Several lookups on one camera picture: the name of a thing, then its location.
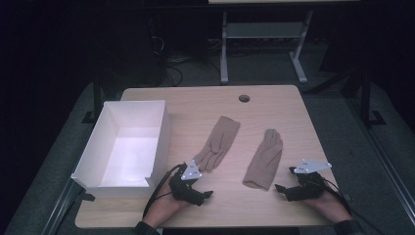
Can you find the person's left hand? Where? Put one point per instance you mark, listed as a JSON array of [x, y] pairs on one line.
[[161, 209]]

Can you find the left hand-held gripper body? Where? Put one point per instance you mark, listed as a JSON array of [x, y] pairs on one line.
[[182, 189]]

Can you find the grey metal stand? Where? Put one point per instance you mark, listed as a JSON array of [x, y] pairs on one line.
[[261, 31]]

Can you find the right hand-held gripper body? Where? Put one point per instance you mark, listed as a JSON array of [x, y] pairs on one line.
[[308, 187]]

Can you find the aluminium floor rail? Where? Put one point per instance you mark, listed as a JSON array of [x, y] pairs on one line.
[[385, 153], [60, 209]]

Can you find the beige glove with grey fingertip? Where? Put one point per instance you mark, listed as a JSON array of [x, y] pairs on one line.
[[266, 160]]

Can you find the person's right hand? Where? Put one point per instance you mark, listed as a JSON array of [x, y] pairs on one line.
[[332, 207]]

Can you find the white plastic box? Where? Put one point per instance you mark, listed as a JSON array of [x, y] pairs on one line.
[[127, 156]]

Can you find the black metal stand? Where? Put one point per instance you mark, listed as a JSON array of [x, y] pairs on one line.
[[97, 98], [367, 98]]

